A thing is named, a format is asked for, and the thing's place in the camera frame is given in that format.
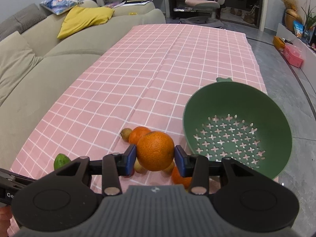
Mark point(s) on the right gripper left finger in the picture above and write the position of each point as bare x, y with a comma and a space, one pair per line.
114, 166

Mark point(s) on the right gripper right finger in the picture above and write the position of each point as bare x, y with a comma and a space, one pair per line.
194, 166

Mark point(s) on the orange mandarin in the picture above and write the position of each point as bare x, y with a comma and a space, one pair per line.
177, 179
137, 134
155, 151

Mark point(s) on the green cucumber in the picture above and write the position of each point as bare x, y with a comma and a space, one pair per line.
60, 161

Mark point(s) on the person right hand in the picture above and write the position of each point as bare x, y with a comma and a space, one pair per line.
5, 220

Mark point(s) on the brown longan middle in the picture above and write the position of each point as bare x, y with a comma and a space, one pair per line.
139, 168

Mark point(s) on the brown longan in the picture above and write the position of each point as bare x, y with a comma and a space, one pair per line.
170, 168
139, 168
125, 133

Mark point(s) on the brown longan right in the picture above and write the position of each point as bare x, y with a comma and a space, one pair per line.
170, 168

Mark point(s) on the brown longan far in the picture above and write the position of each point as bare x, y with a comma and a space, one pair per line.
125, 133

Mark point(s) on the green plastic colander bowl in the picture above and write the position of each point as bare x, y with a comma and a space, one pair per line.
231, 119

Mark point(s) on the pink checkered tablecloth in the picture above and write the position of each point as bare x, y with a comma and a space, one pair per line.
145, 79

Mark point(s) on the beige sofa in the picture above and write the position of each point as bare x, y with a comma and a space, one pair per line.
37, 67

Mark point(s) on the pink storage box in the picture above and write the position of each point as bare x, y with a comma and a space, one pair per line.
293, 55

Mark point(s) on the orange box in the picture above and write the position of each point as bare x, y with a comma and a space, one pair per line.
278, 43

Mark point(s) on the yellow cushion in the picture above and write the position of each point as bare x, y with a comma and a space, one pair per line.
80, 18

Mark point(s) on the blue patterned cushion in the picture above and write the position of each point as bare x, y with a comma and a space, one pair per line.
58, 7

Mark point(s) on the blue snack bag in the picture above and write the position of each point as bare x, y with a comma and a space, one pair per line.
298, 29

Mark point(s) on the golden round vase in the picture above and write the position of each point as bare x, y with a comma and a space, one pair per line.
291, 16

